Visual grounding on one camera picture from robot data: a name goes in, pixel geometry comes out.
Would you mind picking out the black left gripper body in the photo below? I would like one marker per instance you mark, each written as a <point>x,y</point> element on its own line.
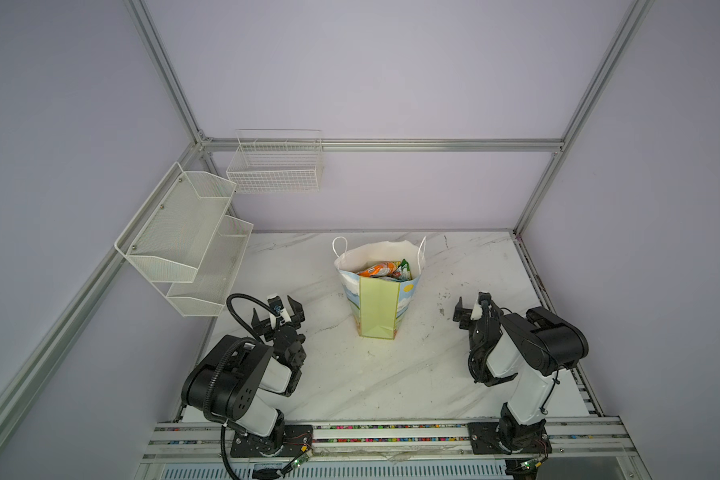
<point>302,357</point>

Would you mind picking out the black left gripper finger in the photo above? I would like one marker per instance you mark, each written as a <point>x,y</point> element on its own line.
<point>261,326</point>
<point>297,315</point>

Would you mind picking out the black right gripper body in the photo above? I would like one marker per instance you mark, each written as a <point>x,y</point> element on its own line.
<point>474,330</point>

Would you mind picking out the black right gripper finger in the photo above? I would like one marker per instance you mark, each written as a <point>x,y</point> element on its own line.
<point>462,315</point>
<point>484,300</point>

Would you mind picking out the green candy bag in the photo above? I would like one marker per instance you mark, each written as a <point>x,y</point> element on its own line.
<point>403,271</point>

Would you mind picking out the orange Fox's candy bag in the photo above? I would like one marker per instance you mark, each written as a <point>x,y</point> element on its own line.
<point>379,270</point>

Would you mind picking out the floral paper gift bag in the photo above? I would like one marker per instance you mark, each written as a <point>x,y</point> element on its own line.
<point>378,304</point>

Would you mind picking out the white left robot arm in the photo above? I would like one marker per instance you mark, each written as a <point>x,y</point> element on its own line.
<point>227,383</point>

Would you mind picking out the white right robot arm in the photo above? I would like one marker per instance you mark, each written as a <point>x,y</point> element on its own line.
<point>528,350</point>

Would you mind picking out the white mesh two-tier shelf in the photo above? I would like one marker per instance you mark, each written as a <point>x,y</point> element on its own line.
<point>186,243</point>

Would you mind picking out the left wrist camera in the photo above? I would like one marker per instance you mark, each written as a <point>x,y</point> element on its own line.
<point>279,313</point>

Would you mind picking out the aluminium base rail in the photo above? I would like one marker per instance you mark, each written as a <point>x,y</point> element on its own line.
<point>569,448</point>

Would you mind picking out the white wire basket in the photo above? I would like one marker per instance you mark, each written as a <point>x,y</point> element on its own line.
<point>277,161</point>

